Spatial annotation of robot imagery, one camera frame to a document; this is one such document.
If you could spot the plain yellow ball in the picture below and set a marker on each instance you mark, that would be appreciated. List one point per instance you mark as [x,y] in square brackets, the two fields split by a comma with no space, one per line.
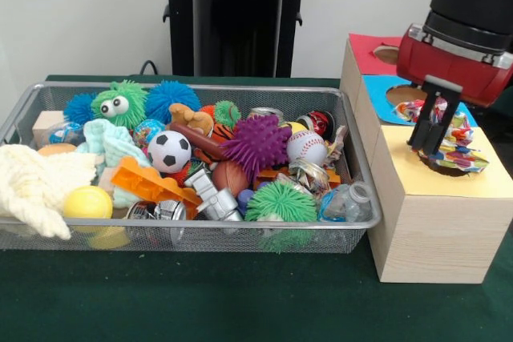
[88,202]

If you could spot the crushed plastic water bottle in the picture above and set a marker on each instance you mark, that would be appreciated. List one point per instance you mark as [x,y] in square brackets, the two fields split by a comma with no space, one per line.
[346,202]

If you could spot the cream knitted cloth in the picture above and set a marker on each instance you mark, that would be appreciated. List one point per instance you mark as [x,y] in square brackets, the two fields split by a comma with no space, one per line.
[36,186]

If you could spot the green spiky ball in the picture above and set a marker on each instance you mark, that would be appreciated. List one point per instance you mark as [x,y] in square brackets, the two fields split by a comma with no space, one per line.
[280,202]

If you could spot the green fuzzy monster toy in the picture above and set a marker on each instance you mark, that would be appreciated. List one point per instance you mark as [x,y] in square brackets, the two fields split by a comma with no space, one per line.
[119,103]

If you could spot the dark green table cloth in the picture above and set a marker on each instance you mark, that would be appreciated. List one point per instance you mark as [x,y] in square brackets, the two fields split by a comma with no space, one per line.
[200,302]

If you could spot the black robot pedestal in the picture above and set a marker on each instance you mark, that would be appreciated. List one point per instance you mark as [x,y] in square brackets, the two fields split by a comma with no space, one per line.
[232,22]

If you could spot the white baseball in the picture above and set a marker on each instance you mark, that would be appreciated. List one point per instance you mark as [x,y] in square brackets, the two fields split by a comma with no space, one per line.
[306,148]

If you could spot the large blue spiky ball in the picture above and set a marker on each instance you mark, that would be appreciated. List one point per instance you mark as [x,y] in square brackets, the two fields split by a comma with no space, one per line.
[172,98]

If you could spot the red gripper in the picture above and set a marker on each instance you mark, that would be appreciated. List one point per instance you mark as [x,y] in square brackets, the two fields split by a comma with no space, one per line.
[473,78]

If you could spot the colourful patterned cloth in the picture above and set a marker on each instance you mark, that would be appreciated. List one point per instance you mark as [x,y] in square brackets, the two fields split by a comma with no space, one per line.
[465,154]

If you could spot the purple spiky ball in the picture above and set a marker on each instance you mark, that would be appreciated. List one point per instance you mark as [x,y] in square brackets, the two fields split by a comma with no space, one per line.
[256,146]

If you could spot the clear shallow bin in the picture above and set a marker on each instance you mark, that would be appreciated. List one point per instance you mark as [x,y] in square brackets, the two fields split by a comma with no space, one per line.
[48,234]

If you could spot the small soccer ball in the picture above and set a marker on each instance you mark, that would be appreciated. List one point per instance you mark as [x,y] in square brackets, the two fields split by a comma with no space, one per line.
[169,151]

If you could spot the orange plastic grid block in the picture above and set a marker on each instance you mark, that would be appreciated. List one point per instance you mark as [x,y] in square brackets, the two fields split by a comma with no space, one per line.
[152,184]

